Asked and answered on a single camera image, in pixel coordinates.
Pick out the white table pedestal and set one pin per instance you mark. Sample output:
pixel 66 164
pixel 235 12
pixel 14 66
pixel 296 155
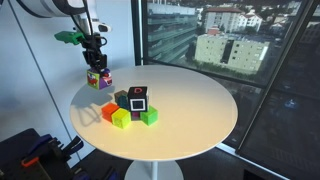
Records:
pixel 153 170

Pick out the yellow block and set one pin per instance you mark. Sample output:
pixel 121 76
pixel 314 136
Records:
pixel 120 119

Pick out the purple green picture block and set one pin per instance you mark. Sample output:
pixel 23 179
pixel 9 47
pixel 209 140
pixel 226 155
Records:
pixel 99 80

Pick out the orange block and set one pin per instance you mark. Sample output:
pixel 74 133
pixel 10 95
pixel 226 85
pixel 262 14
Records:
pixel 109 111

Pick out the beige flat-roof building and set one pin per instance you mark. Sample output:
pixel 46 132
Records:
pixel 233 53

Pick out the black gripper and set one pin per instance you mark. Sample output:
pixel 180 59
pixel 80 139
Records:
pixel 95 48

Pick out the white red-roofed building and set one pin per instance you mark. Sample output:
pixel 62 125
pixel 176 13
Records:
pixel 226 18

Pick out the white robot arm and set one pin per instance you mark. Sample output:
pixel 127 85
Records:
pixel 50 7

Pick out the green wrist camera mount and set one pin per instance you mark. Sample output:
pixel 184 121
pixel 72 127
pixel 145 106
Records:
pixel 70 37

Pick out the round white table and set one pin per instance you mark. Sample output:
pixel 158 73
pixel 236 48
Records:
pixel 273 76

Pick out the black block white square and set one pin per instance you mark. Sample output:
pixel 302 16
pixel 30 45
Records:
pixel 137 100

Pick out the glass office building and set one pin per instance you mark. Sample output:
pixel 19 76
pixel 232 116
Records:
pixel 170 30

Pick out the dark purple block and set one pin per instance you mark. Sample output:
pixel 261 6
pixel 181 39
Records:
pixel 135 116

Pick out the teal blue block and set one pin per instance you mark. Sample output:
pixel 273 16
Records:
pixel 123 102

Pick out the grey brown block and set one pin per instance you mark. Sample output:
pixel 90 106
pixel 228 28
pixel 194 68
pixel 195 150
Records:
pixel 120 94

